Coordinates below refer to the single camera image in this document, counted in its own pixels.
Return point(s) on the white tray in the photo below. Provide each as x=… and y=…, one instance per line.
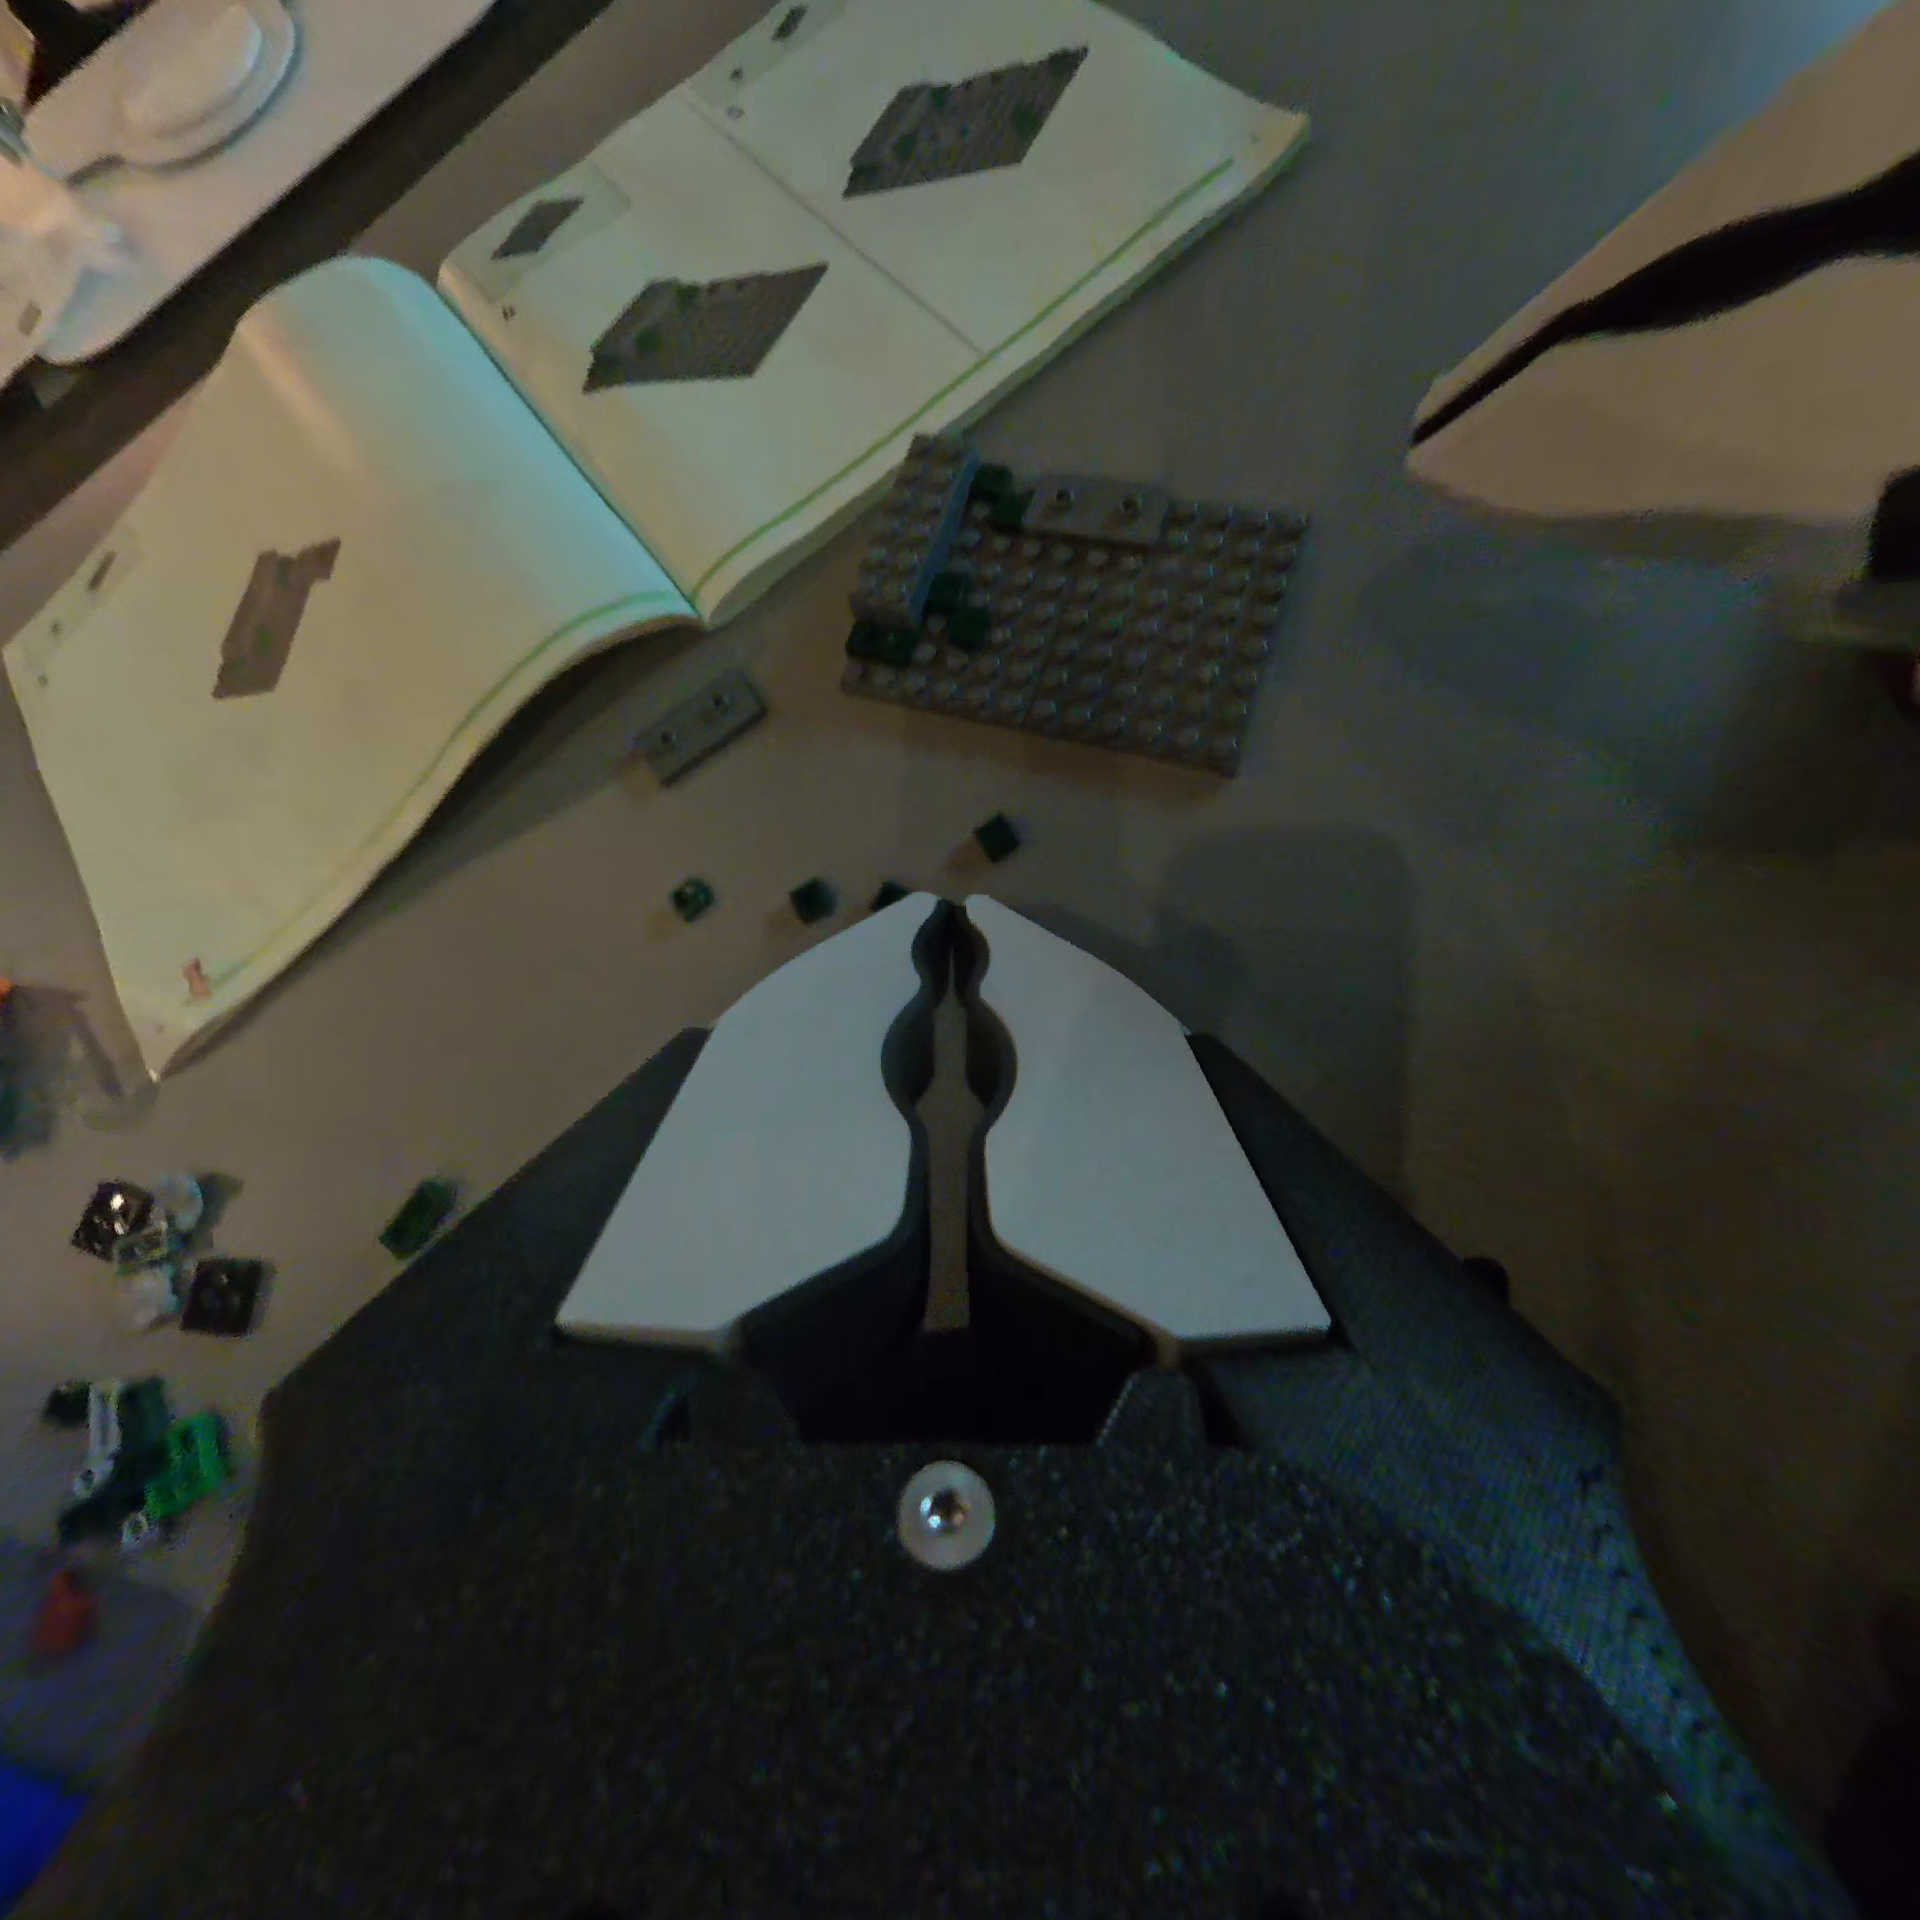
x=360, y=90

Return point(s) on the clear small brick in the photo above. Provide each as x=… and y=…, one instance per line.
x=177, y=1203
x=150, y=1299

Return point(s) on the black and white bricks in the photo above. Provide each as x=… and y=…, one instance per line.
x=115, y=1218

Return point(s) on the open instruction booklet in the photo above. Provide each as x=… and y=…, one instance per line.
x=374, y=524

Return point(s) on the grey studded baseplate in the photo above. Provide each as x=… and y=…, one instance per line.
x=1141, y=645

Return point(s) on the small dark green brick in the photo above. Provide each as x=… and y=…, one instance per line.
x=690, y=897
x=996, y=837
x=1002, y=493
x=811, y=897
x=950, y=605
x=882, y=643

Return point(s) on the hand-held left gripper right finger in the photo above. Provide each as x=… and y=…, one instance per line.
x=1154, y=1185

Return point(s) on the white small brick piece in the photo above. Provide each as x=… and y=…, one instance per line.
x=101, y=1433

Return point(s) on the white oval dish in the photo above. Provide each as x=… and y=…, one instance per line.
x=194, y=76

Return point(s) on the small grey two-hole plate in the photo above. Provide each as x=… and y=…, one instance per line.
x=702, y=727
x=1101, y=507

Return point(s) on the blue box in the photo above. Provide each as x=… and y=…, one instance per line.
x=29, y=1829

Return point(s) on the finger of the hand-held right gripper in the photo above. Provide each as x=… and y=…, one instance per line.
x=1770, y=164
x=1724, y=420

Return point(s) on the blue long brick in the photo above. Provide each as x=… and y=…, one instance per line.
x=945, y=524

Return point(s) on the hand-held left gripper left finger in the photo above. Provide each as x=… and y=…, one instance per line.
x=750, y=1171

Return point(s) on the bright green brick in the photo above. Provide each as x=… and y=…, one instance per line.
x=189, y=1466

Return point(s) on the dark grey square plate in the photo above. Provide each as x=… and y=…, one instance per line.
x=225, y=1293

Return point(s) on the small red brick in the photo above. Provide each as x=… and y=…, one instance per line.
x=65, y=1611

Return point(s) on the dark green two-stud brick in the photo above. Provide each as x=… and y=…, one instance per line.
x=421, y=1213

